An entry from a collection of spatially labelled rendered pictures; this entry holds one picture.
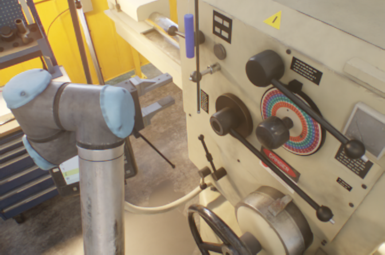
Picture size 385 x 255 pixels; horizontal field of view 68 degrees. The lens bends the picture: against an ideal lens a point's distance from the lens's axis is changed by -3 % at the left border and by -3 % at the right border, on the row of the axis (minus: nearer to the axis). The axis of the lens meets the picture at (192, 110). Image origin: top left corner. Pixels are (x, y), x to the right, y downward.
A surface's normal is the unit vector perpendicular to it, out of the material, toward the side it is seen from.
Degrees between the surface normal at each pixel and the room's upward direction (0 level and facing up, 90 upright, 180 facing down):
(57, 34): 90
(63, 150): 90
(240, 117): 90
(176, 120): 0
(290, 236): 37
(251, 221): 62
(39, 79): 5
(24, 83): 5
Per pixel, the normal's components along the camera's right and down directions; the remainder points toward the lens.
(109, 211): 0.52, 0.23
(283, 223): 0.15, -0.52
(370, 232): -0.80, 0.43
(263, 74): -0.62, 0.46
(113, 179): 0.73, 0.20
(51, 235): -0.03, -0.72
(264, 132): -0.77, 0.18
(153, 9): 0.59, 0.55
